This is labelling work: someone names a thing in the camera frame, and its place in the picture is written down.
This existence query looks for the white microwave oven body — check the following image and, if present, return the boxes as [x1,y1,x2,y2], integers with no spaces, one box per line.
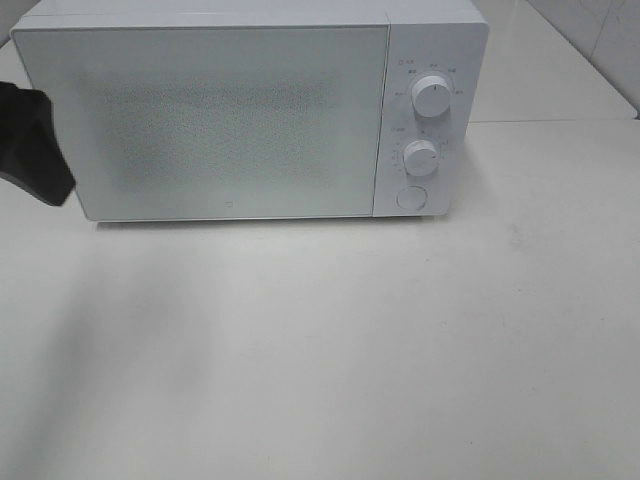
[10,1,489,218]

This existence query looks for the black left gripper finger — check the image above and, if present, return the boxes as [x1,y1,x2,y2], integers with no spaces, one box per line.
[1,82,76,207]

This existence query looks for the round white door button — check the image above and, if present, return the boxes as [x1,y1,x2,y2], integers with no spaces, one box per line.
[396,186,428,211]

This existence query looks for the white microwave door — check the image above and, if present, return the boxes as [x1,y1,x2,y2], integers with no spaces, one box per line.
[14,26,387,221]

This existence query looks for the white microwave knob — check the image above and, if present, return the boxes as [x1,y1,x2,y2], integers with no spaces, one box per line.
[411,73,453,118]
[403,140,439,177]

